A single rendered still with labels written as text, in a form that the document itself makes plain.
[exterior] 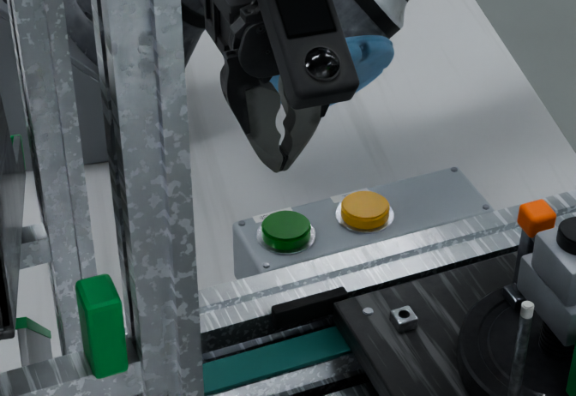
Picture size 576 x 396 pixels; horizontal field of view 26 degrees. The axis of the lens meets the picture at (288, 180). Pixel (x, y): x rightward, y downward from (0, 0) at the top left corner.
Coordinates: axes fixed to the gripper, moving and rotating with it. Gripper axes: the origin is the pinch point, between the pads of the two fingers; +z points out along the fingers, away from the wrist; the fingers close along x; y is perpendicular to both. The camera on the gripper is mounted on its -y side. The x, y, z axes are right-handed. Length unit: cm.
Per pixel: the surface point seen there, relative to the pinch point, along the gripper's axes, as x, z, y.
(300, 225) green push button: -1.3, 6.4, -0.4
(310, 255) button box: -1.2, 7.6, -2.8
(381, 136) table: -19.8, 17.8, 22.5
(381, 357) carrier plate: -1.1, 6.6, -15.9
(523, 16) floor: -132, 104, 165
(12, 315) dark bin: 26, -27, -39
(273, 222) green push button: 0.5, 6.4, 0.8
